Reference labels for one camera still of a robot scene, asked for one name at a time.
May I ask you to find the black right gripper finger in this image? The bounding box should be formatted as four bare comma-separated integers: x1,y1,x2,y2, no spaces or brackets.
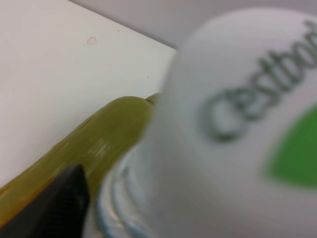
0,165,90,238

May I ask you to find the clear water bottle green label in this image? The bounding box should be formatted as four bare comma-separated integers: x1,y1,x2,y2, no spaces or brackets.
95,8,317,238

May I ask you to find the yellow corn cob with husk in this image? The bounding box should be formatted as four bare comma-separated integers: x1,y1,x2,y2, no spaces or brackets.
0,93,159,226

